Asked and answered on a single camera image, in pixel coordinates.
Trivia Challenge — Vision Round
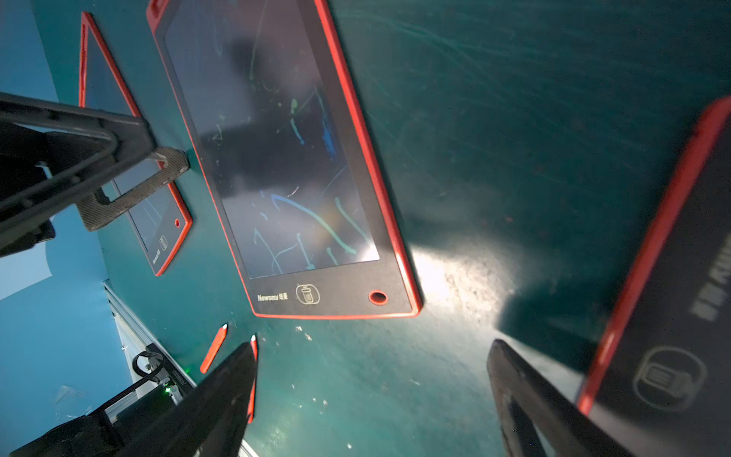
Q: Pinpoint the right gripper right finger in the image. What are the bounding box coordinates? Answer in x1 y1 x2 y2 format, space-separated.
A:
487 339 631 456

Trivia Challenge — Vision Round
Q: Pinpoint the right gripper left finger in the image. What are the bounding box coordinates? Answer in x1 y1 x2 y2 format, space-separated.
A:
116 341 258 456

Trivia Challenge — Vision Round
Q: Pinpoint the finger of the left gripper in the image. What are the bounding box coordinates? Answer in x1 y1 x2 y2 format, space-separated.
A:
1 93 190 256

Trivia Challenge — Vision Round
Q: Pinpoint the red stylus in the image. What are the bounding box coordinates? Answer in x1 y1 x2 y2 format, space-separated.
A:
200 324 228 374
246 333 259 425

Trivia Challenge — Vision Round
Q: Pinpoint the red writing tablet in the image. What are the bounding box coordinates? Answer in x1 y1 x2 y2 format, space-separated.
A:
78 11 193 276
577 98 730 456
146 1 422 320

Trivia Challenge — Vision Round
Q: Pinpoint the aluminium front rail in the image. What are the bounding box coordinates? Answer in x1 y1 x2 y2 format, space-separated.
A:
104 282 255 456

